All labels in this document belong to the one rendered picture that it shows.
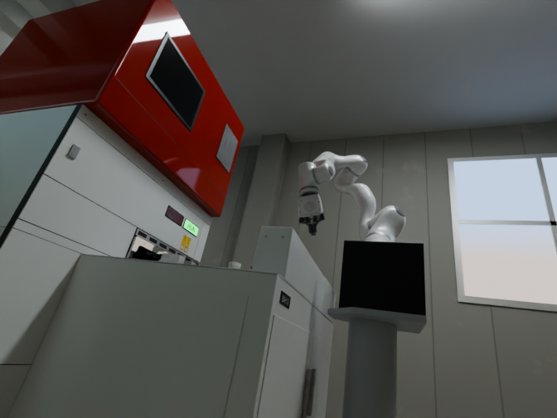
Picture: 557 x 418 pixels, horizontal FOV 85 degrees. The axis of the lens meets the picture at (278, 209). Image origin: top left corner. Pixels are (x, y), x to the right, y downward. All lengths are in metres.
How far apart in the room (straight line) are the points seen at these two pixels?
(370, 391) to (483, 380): 1.78
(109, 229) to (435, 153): 2.96
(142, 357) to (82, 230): 0.44
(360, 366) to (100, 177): 1.01
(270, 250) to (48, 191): 0.62
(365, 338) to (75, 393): 0.80
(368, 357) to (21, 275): 0.99
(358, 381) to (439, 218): 2.17
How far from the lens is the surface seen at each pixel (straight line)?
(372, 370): 1.09
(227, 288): 0.75
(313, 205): 1.25
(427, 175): 3.25
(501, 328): 2.87
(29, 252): 1.01
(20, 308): 1.03
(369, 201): 1.57
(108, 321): 0.93
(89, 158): 1.10
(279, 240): 0.81
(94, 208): 1.11
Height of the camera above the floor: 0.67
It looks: 24 degrees up
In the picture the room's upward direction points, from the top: 11 degrees clockwise
